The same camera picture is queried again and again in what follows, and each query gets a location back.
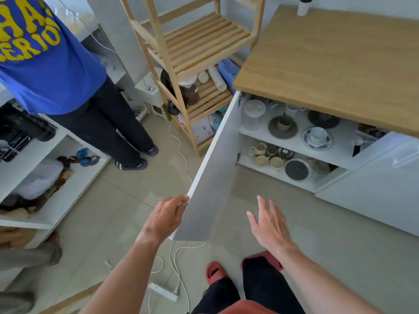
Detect person's left forearm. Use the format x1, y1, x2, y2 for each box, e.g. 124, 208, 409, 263
79, 236, 165, 314

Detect white lidded plastic container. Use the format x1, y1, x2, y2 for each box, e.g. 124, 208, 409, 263
242, 99, 266, 131

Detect white plastic bag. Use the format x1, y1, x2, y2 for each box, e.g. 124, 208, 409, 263
12, 158, 65, 200

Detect person's black trousers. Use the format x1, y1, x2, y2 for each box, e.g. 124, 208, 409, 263
191, 258, 306, 314

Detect grey cup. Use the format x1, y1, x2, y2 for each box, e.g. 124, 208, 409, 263
277, 113, 295, 131

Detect small plant in white pot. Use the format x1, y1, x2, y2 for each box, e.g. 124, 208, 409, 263
297, 0, 315, 17

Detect black bag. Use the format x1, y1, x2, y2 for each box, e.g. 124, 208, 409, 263
159, 69, 179, 96

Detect white paper roll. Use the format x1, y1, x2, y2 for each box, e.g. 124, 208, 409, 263
208, 65, 227, 92

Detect person's right forearm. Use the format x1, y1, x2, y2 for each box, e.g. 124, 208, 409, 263
276, 244, 384, 314

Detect person's red shirt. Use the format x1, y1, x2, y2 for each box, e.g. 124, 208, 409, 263
217, 300, 279, 314

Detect black round plate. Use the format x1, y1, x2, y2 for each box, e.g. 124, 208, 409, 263
284, 159, 312, 181

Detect white power cable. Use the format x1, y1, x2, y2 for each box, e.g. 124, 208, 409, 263
149, 120, 207, 314

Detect stack of pale plates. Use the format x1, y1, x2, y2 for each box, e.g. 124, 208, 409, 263
311, 158, 332, 176

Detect white power strip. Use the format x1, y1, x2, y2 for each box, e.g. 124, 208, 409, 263
148, 282, 179, 302

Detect person's right hand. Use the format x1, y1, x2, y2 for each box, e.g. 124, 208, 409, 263
246, 195, 297, 255

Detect wooden slatted shelf rack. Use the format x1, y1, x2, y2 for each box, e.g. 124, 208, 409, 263
119, 0, 266, 157

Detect person's right red slipper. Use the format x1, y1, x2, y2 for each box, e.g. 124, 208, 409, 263
240, 251, 284, 272

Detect person's left red slipper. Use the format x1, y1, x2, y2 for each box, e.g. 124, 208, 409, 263
206, 261, 228, 286

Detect white teacup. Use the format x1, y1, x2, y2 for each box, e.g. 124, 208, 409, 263
309, 127, 328, 144

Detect dark bowl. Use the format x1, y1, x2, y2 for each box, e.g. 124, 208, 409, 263
307, 110, 340, 129

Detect blue patterned saucer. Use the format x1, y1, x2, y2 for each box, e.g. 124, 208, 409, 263
301, 127, 333, 151

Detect person's left hand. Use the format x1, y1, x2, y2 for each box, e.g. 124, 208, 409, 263
136, 195, 190, 247

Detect glossy white cabinet door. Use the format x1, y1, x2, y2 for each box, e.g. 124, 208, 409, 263
314, 131, 419, 238

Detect white cardboard box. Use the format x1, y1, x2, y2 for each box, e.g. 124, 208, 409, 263
191, 116, 215, 144

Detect white mug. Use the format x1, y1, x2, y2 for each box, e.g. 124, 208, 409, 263
286, 104, 307, 117

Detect person's red slipper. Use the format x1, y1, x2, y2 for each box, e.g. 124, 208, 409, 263
206, 261, 228, 286
240, 251, 284, 272

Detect black appliance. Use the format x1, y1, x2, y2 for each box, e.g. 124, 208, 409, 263
0, 106, 58, 143

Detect black wire rack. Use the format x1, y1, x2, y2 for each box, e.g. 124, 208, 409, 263
0, 127, 32, 162

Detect white cabinet with wooden top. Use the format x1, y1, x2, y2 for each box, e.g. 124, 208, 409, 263
233, 5, 419, 238

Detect blue plastic box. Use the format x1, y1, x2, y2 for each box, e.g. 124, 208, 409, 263
217, 58, 241, 92

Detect jar with brown contents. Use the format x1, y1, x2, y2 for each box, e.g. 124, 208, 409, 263
179, 76, 200, 107

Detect white open shelf unit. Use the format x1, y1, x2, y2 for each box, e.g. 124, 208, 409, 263
0, 98, 111, 291

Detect blue headphones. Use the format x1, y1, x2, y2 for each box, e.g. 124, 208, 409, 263
76, 147, 101, 167

